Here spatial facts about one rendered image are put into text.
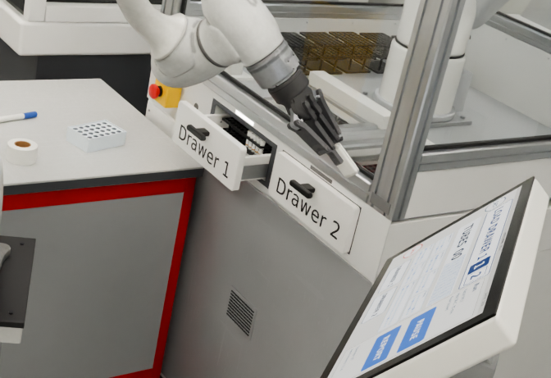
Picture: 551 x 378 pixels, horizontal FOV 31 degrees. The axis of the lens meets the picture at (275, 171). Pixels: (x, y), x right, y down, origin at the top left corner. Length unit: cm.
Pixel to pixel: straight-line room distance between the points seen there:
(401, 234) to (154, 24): 66
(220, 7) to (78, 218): 82
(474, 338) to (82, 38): 201
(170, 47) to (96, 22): 119
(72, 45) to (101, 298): 83
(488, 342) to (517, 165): 101
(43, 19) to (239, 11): 125
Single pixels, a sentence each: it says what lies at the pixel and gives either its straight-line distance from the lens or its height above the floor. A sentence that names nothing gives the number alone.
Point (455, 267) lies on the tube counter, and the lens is 148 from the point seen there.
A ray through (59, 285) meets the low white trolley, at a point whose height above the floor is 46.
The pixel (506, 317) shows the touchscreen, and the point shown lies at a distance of 124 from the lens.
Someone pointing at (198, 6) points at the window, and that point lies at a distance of 257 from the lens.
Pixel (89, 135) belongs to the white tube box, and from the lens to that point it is 249.
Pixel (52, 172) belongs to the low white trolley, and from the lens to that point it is 235.
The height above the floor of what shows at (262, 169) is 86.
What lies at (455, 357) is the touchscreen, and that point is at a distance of 126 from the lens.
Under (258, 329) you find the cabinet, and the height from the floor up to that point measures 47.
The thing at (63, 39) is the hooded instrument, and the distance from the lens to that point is 300.
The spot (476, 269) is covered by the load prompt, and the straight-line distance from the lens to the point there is 141.
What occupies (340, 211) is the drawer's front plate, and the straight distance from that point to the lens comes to 208.
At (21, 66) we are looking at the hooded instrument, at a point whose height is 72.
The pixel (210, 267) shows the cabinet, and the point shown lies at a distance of 257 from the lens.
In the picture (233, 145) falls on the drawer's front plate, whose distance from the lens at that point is 224.
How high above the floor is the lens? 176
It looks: 23 degrees down
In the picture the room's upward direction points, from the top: 12 degrees clockwise
